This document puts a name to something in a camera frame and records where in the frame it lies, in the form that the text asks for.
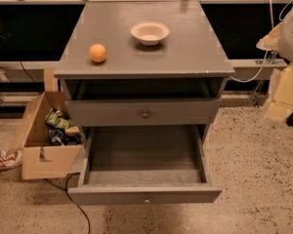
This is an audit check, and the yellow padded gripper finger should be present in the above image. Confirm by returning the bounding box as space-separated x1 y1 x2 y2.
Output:
263 65 293 125
256 22 283 51

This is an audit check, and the orange fruit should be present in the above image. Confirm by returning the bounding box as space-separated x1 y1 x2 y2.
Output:
89 44 106 63

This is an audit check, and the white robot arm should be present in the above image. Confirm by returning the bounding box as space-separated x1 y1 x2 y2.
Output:
256 7 293 126

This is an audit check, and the brass round drawer knob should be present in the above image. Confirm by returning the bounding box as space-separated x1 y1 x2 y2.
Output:
141 110 149 119

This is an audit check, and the grey drawer cabinet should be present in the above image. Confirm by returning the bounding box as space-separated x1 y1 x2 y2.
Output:
55 1 233 127

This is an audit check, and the grey upper drawer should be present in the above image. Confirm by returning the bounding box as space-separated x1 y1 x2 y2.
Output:
65 99 220 127

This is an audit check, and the grey open lower drawer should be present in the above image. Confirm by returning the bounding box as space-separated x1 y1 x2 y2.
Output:
68 126 222 205

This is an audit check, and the white bowl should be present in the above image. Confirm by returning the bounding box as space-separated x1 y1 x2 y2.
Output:
131 21 170 46

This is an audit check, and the green snack bag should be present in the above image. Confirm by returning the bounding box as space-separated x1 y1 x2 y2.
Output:
45 109 72 130

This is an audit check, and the dark blue snack bag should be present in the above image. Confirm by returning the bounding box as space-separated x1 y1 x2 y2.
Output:
48 129 81 146

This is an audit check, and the cardboard box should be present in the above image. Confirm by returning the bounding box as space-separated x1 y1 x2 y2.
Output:
8 92 85 179

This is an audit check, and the red white sneaker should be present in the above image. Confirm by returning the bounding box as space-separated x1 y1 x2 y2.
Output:
0 150 22 171

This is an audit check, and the black floor cable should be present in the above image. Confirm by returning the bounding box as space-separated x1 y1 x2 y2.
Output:
43 173 92 234

